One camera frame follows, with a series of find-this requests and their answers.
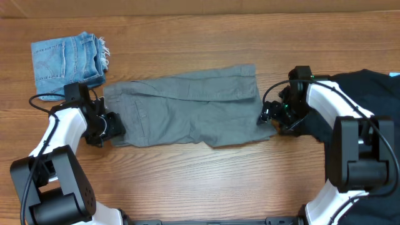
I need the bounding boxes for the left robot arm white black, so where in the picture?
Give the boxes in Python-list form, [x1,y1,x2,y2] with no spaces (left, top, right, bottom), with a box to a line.
[10,94,132,225]

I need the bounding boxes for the black t-shirt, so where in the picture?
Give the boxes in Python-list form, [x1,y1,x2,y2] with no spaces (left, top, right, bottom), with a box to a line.
[291,76,399,224]

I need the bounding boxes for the folded blue denim shorts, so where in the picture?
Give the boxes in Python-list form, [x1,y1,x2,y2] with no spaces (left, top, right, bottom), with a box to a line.
[31,32,110,101]

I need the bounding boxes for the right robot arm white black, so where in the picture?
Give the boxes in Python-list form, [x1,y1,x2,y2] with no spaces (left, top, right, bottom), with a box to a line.
[259,66,399,224]

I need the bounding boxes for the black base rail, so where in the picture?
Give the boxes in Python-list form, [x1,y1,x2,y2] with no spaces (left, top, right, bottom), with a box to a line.
[130,217,304,225]

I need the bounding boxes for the grey shorts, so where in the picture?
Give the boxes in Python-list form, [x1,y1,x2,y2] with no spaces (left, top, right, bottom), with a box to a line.
[103,64,277,147]

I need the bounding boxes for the light blue cloth piece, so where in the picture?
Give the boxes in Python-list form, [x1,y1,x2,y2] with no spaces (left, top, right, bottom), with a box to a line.
[389,72,400,77]

